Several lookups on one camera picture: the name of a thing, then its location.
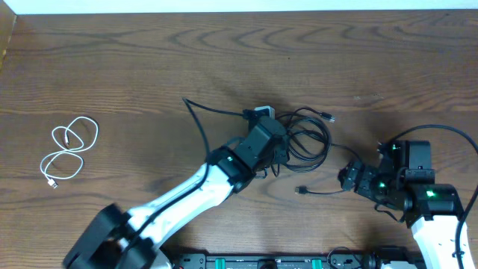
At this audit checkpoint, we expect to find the black left camera cable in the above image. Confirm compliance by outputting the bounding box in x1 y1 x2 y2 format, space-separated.
122 96 249 262

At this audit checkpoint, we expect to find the white USB cable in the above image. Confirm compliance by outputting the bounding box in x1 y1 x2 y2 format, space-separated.
40 115 100 190

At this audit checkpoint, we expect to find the black camera cable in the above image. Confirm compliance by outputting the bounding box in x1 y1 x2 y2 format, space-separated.
122 96 249 262
388 124 478 269

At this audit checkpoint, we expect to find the black right camera cable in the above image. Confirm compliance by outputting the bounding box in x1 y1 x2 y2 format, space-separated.
388 124 478 269

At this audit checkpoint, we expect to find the thin black cable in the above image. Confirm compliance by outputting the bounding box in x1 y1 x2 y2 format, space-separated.
294 143 365 197

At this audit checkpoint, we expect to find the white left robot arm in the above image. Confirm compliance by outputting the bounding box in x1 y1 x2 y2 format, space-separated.
62 106 287 268

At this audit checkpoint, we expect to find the thick black USB cable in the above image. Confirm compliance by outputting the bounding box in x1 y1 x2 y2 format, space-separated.
274 107 336 173

